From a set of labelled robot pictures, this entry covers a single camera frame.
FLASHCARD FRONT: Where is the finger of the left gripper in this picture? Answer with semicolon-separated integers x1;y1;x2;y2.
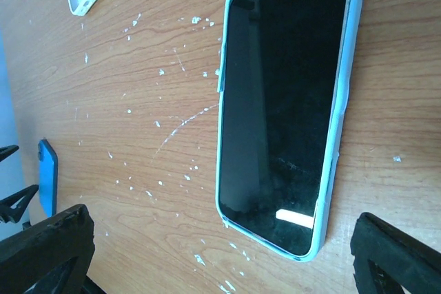
0;145;19;162
0;185;39;224

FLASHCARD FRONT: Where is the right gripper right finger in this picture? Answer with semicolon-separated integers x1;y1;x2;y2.
350;212;440;293

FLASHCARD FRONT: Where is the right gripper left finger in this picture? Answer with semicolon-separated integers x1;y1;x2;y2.
1;204;95;293

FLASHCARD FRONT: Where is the black smartphone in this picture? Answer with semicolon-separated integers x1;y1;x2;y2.
217;0;346;256

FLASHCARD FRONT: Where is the light blue phone case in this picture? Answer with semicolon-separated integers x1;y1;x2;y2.
216;0;362;262

